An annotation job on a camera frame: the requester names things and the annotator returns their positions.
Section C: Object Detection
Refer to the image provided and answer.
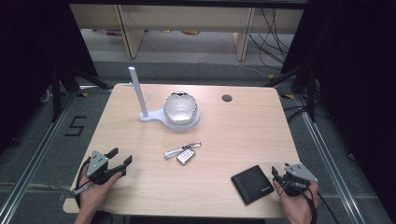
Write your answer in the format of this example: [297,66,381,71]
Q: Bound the white key stand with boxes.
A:
[122,65,201,132]

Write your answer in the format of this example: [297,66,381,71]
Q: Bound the white floor cable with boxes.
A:
[232,62,272,78]

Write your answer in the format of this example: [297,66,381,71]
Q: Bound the person's left hand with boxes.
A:
[75,170,123,216]

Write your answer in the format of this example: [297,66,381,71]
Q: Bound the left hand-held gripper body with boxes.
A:
[85,150,124,185]

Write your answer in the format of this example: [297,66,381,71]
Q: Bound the hand-held gripper black cable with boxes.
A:
[74,157,94,209]
[279,178,342,224]

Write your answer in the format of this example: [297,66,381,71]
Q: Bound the black metal stand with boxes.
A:
[264,63,318,123]
[49,62,113,122]

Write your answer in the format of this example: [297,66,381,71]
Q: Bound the person's right hand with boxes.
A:
[273,180,320,224]

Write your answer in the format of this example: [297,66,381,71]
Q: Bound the left hand-held gripper black cable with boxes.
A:
[74,157,94,209]

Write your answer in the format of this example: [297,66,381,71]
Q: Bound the black floor cables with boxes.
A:
[281,104,316,124]

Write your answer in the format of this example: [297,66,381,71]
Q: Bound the light wooden furniture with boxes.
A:
[68,3,305,62]

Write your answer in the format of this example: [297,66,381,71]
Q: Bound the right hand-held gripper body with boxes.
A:
[278,162,319,198]

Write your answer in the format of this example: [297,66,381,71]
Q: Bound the car key with keychain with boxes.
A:
[163,141,203,166]

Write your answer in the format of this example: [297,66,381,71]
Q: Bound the silver bowl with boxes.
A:
[163,91,199,126]

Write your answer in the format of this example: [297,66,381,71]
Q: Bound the aluminium floor rail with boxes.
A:
[0,91,78,224]
[293,92,368,224]

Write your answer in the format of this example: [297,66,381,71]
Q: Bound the black wallet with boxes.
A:
[230,164,276,205]

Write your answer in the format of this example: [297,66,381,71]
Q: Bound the black cables bundle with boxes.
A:
[248,7,295,71]

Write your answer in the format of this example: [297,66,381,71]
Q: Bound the black curtain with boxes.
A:
[0,0,98,153]
[281,0,396,218]

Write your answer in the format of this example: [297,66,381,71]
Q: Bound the right hand-held gripper black cable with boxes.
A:
[279,178,342,224]

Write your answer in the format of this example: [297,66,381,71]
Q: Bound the silver cable plug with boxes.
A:
[72,185,94,196]

